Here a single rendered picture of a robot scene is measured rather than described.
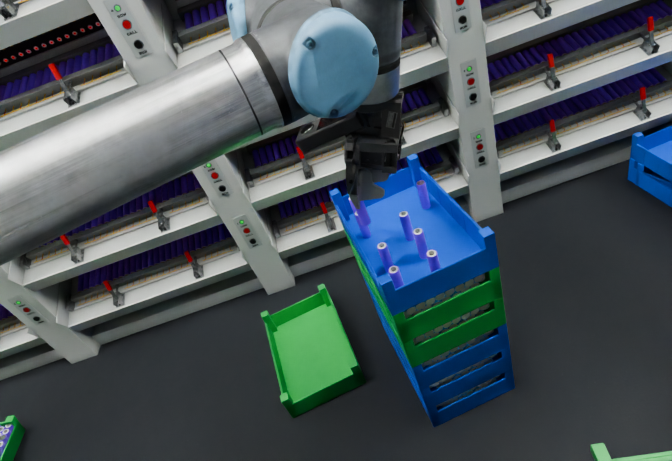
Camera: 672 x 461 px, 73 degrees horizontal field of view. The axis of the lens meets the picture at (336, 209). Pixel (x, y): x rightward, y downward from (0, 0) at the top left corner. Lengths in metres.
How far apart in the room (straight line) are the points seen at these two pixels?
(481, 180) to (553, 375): 0.57
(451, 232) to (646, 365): 0.53
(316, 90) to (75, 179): 0.21
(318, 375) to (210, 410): 0.31
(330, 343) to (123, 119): 0.99
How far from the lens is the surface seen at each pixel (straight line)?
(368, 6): 0.58
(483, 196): 1.44
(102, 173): 0.42
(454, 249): 0.85
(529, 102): 1.34
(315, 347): 1.30
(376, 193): 0.74
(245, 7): 0.54
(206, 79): 0.41
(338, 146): 1.28
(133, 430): 1.47
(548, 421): 1.11
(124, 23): 1.11
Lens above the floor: 1.01
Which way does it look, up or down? 36 degrees down
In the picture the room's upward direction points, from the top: 22 degrees counter-clockwise
